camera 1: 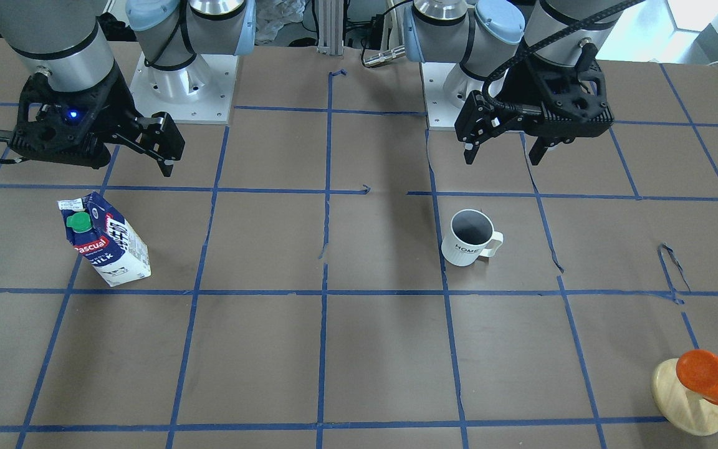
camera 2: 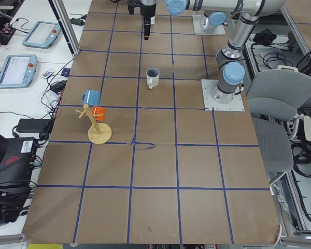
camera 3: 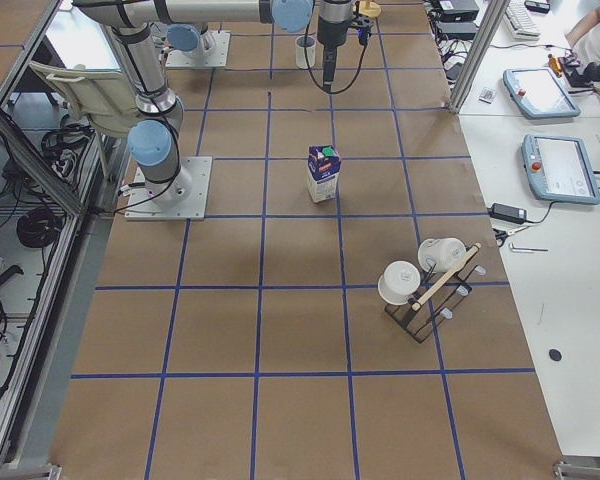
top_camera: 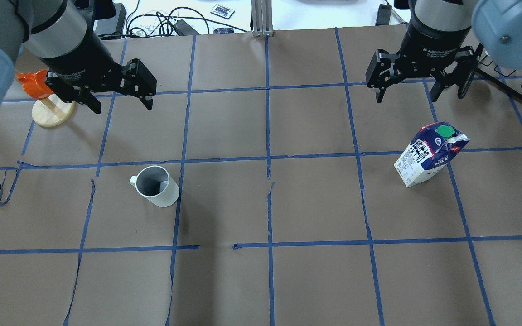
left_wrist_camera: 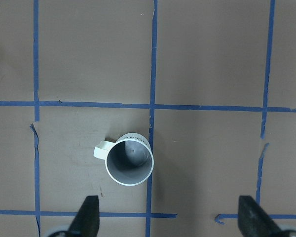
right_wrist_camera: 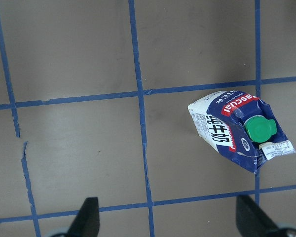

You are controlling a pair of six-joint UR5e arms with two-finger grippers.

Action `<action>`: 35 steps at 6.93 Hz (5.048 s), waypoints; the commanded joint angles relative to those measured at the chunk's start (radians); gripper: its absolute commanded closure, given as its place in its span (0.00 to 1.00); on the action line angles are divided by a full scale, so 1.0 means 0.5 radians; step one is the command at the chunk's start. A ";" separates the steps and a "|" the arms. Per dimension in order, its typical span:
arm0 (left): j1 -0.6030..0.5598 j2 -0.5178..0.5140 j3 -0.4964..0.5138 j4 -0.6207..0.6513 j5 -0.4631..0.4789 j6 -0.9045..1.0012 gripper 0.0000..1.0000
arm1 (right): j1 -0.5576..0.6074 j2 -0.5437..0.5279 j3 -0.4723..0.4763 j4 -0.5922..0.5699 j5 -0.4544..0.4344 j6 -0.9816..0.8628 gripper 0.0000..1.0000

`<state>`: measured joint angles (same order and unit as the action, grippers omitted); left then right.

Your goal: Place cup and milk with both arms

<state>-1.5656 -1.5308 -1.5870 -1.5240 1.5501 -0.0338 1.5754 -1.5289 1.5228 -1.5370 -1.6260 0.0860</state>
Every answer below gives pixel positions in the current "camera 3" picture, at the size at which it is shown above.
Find white mug on rack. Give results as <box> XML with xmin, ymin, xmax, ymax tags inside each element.
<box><xmin>378</xmin><ymin>260</ymin><xmax>421</xmax><ymax>306</ymax></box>
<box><xmin>418</xmin><ymin>238</ymin><xmax>466</xmax><ymax>273</ymax></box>

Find blue white milk carton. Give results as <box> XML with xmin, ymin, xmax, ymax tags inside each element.
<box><xmin>307</xmin><ymin>145</ymin><xmax>341</xmax><ymax>203</ymax></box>

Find teach pendant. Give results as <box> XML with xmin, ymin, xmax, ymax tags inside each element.
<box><xmin>503</xmin><ymin>68</ymin><xmax>581</xmax><ymax>119</ymax></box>
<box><xmin>521</xmin><ymin>134</ymin><xmax>600</xmax><ymax>205</ymax></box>

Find coiled black cables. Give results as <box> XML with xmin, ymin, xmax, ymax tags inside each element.
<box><xmin>15</xmin><ymin>203</ymin><xmax>64</xmax><ymax>250</ymax></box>

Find aluminium frame post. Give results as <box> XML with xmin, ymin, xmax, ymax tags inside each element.
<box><xmin>448</xmin><ymin>0</ymin><xmax>509</xmax><ymax>114</ymax></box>

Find upper teach pendant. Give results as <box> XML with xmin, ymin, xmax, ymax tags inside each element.
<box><xmin>503</xmin><ymin>68</ymin><xmax>581</xmax><ymax>119</ymax></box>

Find scissors with black handle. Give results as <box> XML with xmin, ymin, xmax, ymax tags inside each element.
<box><xmin>493</xmin><ymin>225</ymin><xmax>530</xmax><ymax>248</ymax></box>

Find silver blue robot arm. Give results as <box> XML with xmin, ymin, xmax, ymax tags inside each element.
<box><xmin>74</xmin><ymin>1</ymin><xmax>372</xmax><ymax>209</ymax></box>
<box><xmin>166</xmin><ymin>22</ymin><xmax>216</xmax><ymax>55</ymax></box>

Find lower teach pendant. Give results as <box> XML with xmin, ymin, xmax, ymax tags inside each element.
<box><xmin>521</xmin><ymin>134</ymin><xmax>600</xmax><ymax>205</ymax></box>

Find black power adapter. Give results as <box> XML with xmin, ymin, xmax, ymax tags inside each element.
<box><xmin>488</xmin><ymin>203</ymin><xmax>527</xmax><ymax>225</ymax></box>

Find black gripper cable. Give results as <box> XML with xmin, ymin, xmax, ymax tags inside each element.
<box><xmin>303</xmin><ymin>19</ymin><xmax>370</xmax><ymax>95</ymax></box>

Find black wooden mug rack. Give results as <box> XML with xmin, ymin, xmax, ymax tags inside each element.
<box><xmin>384</xmin><ymin>243</ymin><xmax>486</xmax><ymax>344</ymax></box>

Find white mug on rack front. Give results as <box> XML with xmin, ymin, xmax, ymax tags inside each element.
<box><xmin>378</xmin><ymin>260</ymin><xmax>421</xmax><ymax>306</ymax></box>

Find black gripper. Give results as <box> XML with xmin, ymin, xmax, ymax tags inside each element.
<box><xmin>317</xmin><ymin>0</ymin><xmax>371</xmax><ymax>90</ymax></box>

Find yellow wooden stand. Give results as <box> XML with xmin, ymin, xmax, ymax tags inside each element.
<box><xmin>357</xmin><ymin>0</ymin><xmax>382</xmax><ymax>18</ymax></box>

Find white keyboard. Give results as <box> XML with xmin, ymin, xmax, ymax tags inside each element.
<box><xmin>502</xmin><ymin>1</ymin><xmax>541</xmax><ymax>41</ymax></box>

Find black power box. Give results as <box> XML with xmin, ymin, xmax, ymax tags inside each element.
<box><xmin>430</xmin><ymin>0</ymin><xmax>479</xmax><ymax>23</ymax></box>

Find white mug on rack rear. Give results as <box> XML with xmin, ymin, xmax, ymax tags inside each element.
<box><xmin>418</xmin><ymin>238</ymin><xmax>466</xmax><ymax>273</ymax></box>

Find metal allen key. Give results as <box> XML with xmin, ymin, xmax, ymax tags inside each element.
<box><xmin>508</xmin><ymin>243</ymin><xmax>549</xmax><ymax>254</ymax></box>

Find white mug on table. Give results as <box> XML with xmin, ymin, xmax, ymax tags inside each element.
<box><xmin>295</xmin><ymin>35</ymin><xmax>316</xmax><ymax>70</ymax></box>

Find black round cap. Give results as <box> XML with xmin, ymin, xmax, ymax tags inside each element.
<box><xmin>549</xmin><ymin>349</ymin><xmax>562</xmax><ymax>362</ymax></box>

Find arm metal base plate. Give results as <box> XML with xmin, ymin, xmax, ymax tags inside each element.
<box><xmin>165</xmin><ymin>30</ymin><xmax>231</xmax><ymax>70</ymax></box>
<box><xmin>123</xmin><ymin>156</ymin><xmax>212</xmax><ymax>221</ymax></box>

